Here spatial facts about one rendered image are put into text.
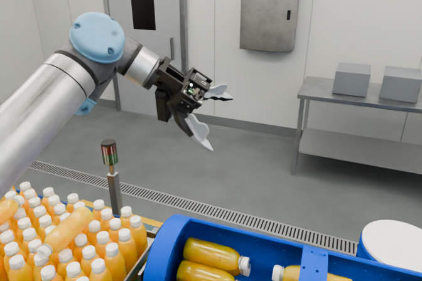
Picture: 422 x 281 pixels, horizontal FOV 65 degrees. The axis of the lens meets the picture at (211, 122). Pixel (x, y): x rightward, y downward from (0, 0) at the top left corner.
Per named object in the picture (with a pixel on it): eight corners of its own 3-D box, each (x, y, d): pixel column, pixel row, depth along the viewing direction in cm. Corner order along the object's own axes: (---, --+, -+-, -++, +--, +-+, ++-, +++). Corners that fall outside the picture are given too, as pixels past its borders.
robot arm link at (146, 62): (120, 82, 69) (137, 55, 73) (139, 94, 70) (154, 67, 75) (130, 65, 63) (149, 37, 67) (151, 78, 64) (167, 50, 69)
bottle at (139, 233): (129, 268, 125) (124, 229, 117) (132, 254, 131) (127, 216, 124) (148, 266, 125) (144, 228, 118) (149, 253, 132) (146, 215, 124)
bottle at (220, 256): (192, 235, 110) (247, 249, 105) (188, 256, 109) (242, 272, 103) (185, 237, 104) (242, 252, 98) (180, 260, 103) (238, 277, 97)
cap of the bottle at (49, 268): (46, 268, 102) (45, 263, 101) (58, 270, 101) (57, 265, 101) (38, 278, 98) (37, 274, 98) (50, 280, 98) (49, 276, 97)
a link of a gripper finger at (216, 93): (243, 91, 76) (210, 91, 71) (230, 101, 81) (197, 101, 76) (240, 79, 77) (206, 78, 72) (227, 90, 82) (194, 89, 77)
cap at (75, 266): (73, 264, 103) (72, 259, 103) (83, 268, 102) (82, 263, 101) (64, 273, 100) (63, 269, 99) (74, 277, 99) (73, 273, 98)
